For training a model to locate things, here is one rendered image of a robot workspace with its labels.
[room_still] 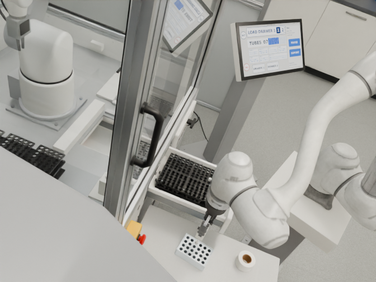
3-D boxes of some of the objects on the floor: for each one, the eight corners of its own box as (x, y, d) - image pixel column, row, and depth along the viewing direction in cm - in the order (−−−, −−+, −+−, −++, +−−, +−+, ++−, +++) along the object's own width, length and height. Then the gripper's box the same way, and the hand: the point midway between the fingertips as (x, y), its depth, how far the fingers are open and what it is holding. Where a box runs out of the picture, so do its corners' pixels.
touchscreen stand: (256, 182, 277) (320, 75, 207) (210, 198, 255) (264, 86, 184) (221, 137, 303) (268, 30, 233) (177, 149, 281) (214, 34, 211)
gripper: (217, 179, 123) (200, 216, 139) (198, 209, 112) (182, 245, 129) (236, 191, 122) (216, 226, 138) (220, 221, 111) (200, 257, 127)
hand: (202, 231), depth 131 cm, fingers closed
